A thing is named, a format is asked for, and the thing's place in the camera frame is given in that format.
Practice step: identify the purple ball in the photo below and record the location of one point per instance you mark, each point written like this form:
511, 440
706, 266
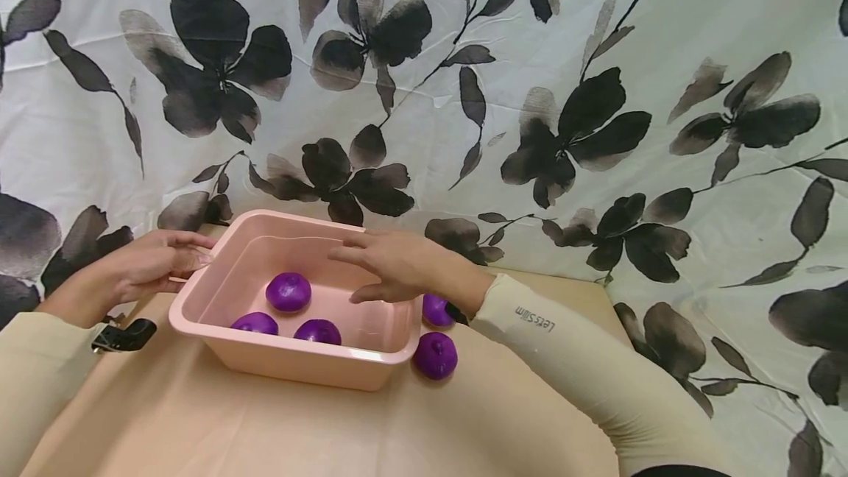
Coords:
435, 356
288, 292
318, 332
436, 311
256, 324

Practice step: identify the person's right hand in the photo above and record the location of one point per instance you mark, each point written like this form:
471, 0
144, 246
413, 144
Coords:
424, 267

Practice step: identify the person's right forearm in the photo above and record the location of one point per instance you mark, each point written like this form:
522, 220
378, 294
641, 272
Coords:
596, 374

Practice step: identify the person's right middle finger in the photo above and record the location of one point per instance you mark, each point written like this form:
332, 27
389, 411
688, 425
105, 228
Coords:
371, 239

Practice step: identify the person's right index finger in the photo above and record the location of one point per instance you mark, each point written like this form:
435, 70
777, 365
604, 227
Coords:
358, 258

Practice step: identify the pink plastic basin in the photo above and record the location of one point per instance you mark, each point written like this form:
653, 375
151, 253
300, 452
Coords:
311, 370

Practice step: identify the person's left fingers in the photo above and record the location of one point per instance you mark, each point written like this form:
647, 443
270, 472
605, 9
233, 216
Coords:
182, 263

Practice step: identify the person's left hand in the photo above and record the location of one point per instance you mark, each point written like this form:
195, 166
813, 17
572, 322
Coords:
126, 274

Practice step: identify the person's right thumb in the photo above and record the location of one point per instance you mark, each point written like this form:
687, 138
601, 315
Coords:
377, 291

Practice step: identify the person's left forearm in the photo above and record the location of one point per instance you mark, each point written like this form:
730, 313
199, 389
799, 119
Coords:
36, 389

